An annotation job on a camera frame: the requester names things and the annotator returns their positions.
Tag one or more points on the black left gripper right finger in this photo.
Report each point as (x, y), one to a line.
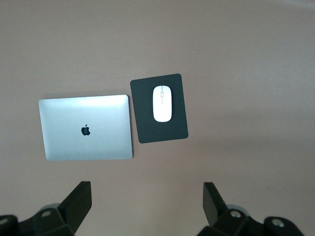
(216, 214)

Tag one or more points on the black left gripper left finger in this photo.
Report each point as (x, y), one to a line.
(71, 211)

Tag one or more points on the white computer mouse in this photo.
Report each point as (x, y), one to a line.
(162, 105)

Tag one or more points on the black mouse pad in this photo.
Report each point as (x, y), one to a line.
(142, 110)

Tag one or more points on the silver laptop with apple logo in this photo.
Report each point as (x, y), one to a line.
(83, 118)

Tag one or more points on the brown table cover mat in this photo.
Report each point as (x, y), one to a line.
(221, 49)

